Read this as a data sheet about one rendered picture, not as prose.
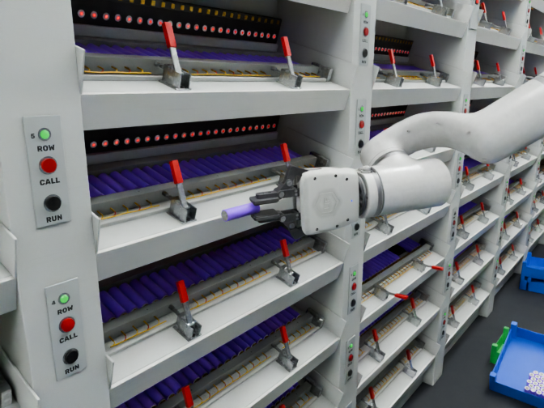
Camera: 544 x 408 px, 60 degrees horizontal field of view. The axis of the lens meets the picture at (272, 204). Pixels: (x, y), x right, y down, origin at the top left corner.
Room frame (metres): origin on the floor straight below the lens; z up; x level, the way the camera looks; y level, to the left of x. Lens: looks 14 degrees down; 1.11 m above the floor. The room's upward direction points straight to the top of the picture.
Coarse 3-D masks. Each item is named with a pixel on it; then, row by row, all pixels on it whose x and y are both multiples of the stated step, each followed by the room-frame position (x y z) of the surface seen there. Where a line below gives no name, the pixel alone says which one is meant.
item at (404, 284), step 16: (416, 240) 1.63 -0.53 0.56; (432, 240) 1.59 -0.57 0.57; (400, 256) 1.49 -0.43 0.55; (432, 256) 1.55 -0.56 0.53; (416, 272) 1.41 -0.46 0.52; (432, 272) 1.50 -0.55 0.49; (400, 288) 1.30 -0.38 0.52; (368, 304) 1.18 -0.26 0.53; (384, 304) 1.20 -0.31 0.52; (368, 320) 1.14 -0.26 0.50
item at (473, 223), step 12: (468, 204) 2.10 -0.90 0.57; (480, 204) 1.98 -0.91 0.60; (492, 204) 2.12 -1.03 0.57; (468, 216) 1.95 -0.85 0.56; (480, 216) 1.98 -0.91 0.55; (492, 216) 2.07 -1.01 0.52; (468, 228) 1.87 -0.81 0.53; (480, 228) 1.90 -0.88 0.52; (456, 240) 1.63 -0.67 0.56; (468, 240) 1.76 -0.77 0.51; (456, 252) 1.67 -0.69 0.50
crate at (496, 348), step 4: (504, 328) 1.85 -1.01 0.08; (508, 328) 1.85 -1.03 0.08; (504, 332) 1.85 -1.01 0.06; (508, 332) 1.85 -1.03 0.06; (504, 336) 1.85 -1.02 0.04; (500, 340) 1.82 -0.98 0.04; (504, 340) 1.85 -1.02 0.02; (492, 344) 1.72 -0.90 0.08; (496, 344) 1.72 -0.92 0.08; (500, 344) 1.83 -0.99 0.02; (492, 348) 1.71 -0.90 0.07; (496, 348) 1.71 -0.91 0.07; (500, 348) 1.82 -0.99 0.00; (492, 352) 1.71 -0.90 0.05; (496, 352) 1.70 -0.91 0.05; (492, 356) 1.71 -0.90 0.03; (496, 356) 1.70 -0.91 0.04; (492, 360) 1.71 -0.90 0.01; (496, 360) 1.70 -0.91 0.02
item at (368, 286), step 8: (424, 248) 1.54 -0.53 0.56; (408, 256) 1.46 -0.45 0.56; (416, 256) 1.48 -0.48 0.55; (400, 264) 1.39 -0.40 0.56; (408, 264) 1.43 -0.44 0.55; (384, 272) 1.32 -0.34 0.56; (392, 272) 1.34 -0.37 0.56; (376, 280) 1.27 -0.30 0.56; (384, 280) 1.31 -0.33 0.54; (368, 288) 1.22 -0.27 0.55
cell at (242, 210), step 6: (246, 204) 0.70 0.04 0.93; (252, 204) 0.71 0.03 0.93; (222, 210) 0.68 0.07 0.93; (228, 210) 0.67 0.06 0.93; (234, 210) 0.68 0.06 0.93; (240, 210) 0.69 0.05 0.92; (246, 210) 0.69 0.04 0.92; (252, 210) 0.70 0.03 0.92; (258, 210) 0.71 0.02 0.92; (222, 216) 0.68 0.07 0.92; (228, 216) 0.67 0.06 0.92; (234, 216) 0.68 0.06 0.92; (240, 216) 0.69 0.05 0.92
